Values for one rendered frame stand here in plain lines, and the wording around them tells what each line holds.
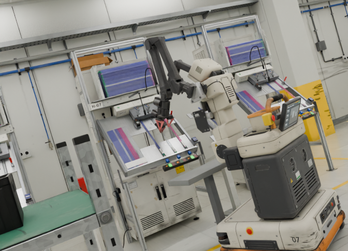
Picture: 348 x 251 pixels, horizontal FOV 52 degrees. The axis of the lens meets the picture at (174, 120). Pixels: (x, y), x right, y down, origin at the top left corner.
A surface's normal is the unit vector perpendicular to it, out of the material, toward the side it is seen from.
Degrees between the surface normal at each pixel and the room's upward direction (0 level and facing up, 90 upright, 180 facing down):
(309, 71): 90
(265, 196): 90
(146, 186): 90
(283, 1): 90
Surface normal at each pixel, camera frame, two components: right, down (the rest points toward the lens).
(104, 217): 0.39, -0.09
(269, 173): -0.61, 0.21
